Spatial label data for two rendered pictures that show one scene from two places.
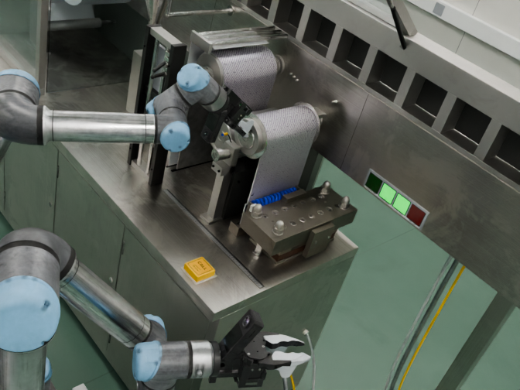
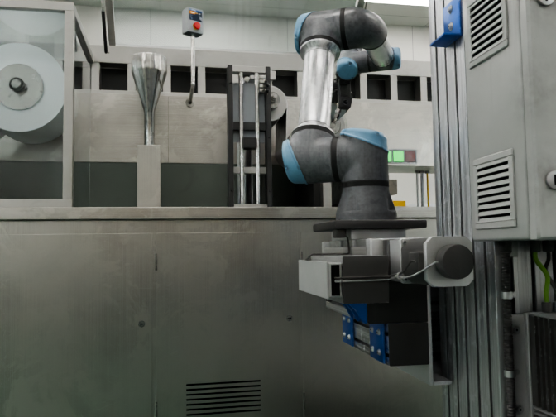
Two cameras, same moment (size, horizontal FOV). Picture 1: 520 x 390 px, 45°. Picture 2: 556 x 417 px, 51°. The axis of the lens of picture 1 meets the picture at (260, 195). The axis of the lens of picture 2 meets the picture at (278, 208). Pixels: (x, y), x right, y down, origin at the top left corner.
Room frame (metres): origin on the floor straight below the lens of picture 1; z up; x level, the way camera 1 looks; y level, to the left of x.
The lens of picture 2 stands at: (0.42, 2.01, 0.75)
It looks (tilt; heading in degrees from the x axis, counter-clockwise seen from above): 4 degrees up; 309
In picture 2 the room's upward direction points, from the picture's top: 1 degrees counter-clockwise
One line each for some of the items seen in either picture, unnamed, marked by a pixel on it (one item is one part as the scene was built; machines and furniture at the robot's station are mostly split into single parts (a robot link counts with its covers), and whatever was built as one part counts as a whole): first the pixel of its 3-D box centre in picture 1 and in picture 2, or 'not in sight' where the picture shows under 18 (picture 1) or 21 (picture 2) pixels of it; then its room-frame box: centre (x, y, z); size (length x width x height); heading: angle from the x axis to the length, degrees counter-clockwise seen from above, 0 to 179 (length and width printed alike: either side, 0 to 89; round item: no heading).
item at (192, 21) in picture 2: not in sight; (194, 21); (2.09, 0.49, 1.66); 0.07 x 0.07 x 0.10; 77
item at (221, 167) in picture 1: (219, 183); (326, 173); (1.71, 0.14, 1.05); 0.06 x 0.05 x 0.31; 140
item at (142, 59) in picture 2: not in sight; (149, 65); (2.26, 0.57, 1.50); 0.14 x 0.14 x 0.06
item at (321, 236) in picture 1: (319, 241); not in sight; (1.68, -0.23, 0.96); 0.10 x 0.03 x 0.11; 140
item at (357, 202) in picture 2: not in sight; (366, 202); (1.16, 0.76, 0.87); 0.15 x 0.15 x 0.10
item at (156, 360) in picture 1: (162, 361); not in sight; (0.82, 0.09, 1.21); 0.11 x 0.08 x 0.09; 113
